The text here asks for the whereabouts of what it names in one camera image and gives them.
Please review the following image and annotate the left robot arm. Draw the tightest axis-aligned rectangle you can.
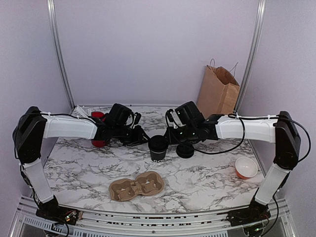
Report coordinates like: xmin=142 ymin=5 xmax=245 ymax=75
xmin=12 ymin=103 xmax=149 ymax=220

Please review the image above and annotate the aluminium frame post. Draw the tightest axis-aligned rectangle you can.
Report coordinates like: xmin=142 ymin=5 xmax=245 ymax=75
xmin=235 ymin=0 xmax=267 ymax=112
xmin=46 ymin=0 xmax=76 ymax=110

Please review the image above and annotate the orange white bowl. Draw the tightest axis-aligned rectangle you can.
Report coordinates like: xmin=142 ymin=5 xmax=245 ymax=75
xmin=235 ymin=157 xmax=258 ymax=180

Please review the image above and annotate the red cylindrical holder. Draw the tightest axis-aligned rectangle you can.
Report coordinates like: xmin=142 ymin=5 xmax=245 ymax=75
xmin=91 ymin=112 xmax=110 ymax=148

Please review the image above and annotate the black plastic cup lid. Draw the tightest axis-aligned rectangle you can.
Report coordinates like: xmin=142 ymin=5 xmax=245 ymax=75
xmin=148 ymin=135 xmax=169 ymax=147

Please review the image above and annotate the right aluminium frame post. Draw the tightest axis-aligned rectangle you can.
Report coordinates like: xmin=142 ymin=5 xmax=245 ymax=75
xmin=235 ymin=0 xmax=267 ymax=112

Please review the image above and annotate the cardboard cup carrier tray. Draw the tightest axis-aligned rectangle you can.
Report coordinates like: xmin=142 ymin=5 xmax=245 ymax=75
xmin=109 ymin=171 xmax=164 ymax=202

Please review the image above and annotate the left aluminium frame post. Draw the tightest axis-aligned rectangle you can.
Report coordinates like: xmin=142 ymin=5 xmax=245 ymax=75
xmin=46 ymin=0 xmax=76 ymax=110

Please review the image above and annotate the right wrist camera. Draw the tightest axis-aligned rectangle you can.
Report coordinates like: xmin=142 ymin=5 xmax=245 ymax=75
xmin=166 ymin=101 xmax=205 ymax=128

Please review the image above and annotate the black paper coffee cup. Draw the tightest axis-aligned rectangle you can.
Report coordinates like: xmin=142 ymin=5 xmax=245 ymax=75
xmin=149 ymin=146 xmax=168 ymax=163

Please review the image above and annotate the brown paper bag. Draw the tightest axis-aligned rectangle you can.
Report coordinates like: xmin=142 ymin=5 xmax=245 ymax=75
xmin=197 ymin=65 xmax=240 ymax=118

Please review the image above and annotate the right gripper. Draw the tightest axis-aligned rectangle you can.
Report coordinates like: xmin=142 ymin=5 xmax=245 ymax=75
xmin=161 ymin=123 xmax=197 ymax=146

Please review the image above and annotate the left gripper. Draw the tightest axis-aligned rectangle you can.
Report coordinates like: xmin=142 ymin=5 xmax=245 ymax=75
xmin=113 ymin=123 xmax=151 ymax=147

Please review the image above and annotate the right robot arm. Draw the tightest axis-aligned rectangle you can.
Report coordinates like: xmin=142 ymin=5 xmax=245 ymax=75
xmin=165 ymin=107 xmax=312 ymax=221

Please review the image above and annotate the front aluminium rail base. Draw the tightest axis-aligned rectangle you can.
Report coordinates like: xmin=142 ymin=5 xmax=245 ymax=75
xmin=9 ymin=197 xmax=298 ymax=237

